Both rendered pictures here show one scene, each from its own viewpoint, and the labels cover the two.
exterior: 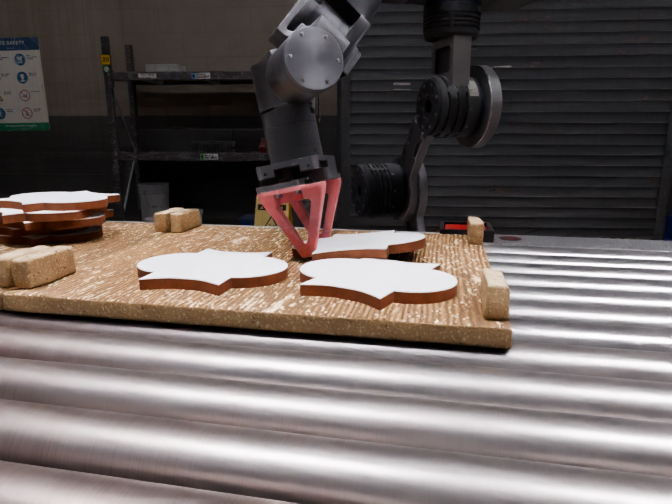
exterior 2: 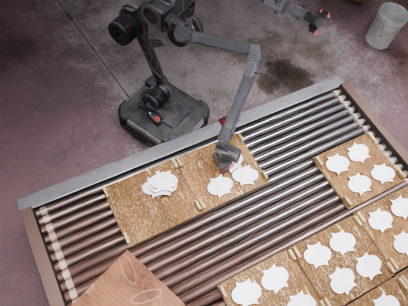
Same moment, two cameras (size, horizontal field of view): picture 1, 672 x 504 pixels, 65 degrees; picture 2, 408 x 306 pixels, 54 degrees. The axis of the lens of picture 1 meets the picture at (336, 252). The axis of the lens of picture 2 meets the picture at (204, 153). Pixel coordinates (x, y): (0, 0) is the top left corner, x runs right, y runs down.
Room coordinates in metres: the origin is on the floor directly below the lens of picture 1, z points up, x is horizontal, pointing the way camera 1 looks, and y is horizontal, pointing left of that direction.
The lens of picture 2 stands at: (-0.06, 0.91, 2.88)
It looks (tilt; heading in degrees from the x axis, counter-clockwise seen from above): 60 degrees down; 311
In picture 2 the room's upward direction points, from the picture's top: 11 degrees clockwise
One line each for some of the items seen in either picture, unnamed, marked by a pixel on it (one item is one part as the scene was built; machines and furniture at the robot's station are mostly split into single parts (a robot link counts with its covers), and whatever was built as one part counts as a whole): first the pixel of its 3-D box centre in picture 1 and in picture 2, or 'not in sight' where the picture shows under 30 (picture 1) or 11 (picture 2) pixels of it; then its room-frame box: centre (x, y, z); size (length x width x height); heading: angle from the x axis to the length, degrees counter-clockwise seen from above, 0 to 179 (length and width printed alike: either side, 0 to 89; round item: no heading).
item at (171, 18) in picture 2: not in sight; (172, 22); (1.17, -0.07, 1.45); 0.09 x 0.08 x 0.12; 106
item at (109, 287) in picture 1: (294, 264); (221, 170); (0.55, 0.04, 0.93); 0.41 x 0.35 x 0.02; 79
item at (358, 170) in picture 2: not in sight; (359, 168); (0.09, -0.59, 0.94); 0.41 x 0.35 x 0.04; 78
